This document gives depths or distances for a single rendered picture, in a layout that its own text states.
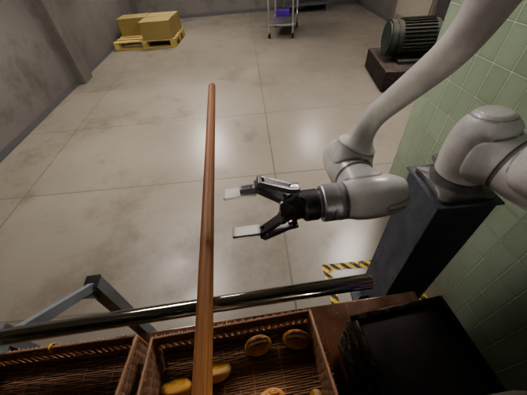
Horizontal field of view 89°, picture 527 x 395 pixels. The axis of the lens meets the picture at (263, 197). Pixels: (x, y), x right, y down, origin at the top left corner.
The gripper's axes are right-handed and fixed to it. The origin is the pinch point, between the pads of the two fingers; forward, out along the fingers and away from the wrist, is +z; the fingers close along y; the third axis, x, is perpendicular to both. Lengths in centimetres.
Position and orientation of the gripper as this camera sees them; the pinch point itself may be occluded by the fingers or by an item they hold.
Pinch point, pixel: (233, 215)
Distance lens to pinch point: 62.8
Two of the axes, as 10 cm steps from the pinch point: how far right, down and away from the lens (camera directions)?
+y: 0.6, 7.0, 7.1
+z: -9.9, 1.3, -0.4
